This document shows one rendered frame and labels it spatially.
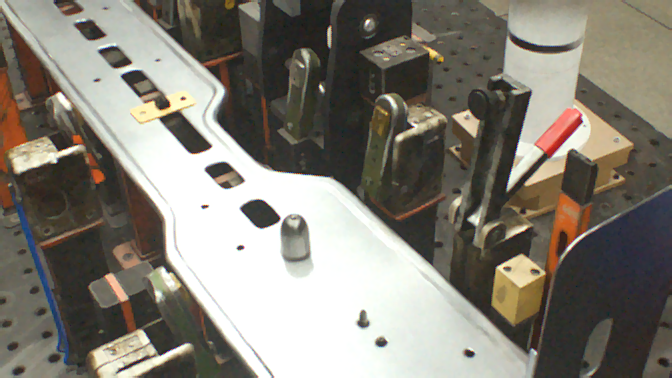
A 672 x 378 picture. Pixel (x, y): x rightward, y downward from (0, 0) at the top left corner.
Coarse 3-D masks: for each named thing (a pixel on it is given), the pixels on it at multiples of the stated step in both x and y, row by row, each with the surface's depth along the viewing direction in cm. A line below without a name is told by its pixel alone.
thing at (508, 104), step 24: (480, 96) 74; (504, 96) 76; (528, 96) 76; (480, 120) 76; (504, 120) 76; (480, 144) 80; (504, 144) 78; (480, 168) 82; (504, 168) 80; (480, 192) 83; (504, 192) 82; (480, 216) 83
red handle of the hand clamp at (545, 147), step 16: (576, 112) 84; (560, 128) 84; (576, 128) 84; (544, 144) 84; (560, 144) 84; (528, 160) 84; (544, 160) 85; (512, 176) 84; (528, 176) 84; (512, 192) 84; (480, 208) 84
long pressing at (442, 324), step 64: (0, 0) 141; (128, 0) 138; (64, 64) 123; (192, 64) 121; (128, 128) 110; (192, 192) 99; (256, 192) 99; (320, 192) 99; (192, 256) 91; (256, 256) 91; (320, 256) 90; (384, 256) 90; (256, 320) 83; (320, 320) 83; (384, 320) 83; (448, 320) 83
